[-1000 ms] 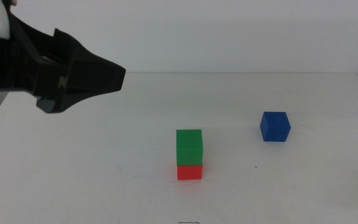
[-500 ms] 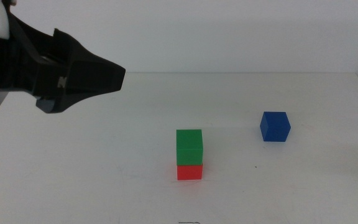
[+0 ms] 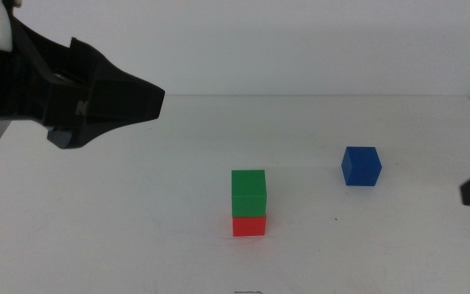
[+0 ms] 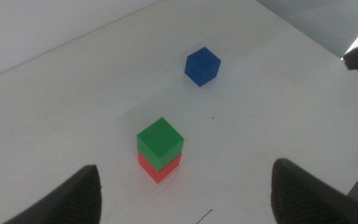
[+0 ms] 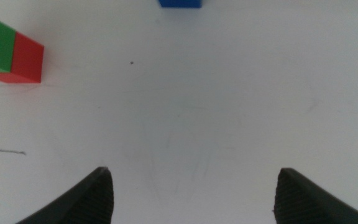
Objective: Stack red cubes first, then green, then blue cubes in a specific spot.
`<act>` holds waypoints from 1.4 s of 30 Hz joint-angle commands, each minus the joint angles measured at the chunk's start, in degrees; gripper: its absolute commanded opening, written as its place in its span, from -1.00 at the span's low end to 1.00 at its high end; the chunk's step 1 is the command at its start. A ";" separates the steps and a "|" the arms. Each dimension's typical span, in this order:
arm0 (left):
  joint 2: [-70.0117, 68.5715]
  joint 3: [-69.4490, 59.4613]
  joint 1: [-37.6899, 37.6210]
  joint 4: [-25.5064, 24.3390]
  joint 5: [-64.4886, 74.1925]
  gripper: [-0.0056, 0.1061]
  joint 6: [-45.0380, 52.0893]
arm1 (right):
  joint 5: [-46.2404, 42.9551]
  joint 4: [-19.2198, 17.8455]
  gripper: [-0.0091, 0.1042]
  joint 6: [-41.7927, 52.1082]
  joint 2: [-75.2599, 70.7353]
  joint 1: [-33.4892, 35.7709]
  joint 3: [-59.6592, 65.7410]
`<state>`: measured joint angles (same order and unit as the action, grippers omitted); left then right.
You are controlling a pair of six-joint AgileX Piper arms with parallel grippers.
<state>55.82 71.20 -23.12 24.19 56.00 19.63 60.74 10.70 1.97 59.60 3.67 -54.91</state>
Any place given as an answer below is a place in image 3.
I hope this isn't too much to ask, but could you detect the green cube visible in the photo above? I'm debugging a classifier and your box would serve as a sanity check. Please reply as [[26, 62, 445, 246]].
[[230, 169, 268, 218]]

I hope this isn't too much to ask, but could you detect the red cube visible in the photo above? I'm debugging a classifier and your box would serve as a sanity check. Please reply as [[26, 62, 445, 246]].
[[232, 216, 267, 238]]

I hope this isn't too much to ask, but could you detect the blue cube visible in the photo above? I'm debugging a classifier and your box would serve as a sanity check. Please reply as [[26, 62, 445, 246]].
[[340, 146, 383, 187]]

